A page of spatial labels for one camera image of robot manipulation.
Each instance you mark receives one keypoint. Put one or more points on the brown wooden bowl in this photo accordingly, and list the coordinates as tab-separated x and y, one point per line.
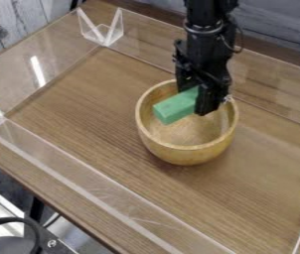
191	141

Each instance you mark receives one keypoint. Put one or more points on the black table leg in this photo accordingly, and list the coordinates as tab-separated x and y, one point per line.
37	209

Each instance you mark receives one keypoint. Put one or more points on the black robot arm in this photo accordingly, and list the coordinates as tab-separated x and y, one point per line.
207	13

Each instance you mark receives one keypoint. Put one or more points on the green rectangular block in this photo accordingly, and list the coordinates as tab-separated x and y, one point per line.
177	106

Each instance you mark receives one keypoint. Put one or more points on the black metal base plate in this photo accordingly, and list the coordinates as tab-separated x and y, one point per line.
48	244

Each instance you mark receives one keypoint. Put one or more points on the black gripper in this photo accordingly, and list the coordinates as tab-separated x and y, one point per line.
201	57

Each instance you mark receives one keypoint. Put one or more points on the clear acrylic corner bracket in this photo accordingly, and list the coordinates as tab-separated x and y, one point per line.
101	34

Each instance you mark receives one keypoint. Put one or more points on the clear acrylic tray enclosure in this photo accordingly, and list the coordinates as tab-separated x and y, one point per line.
72	148

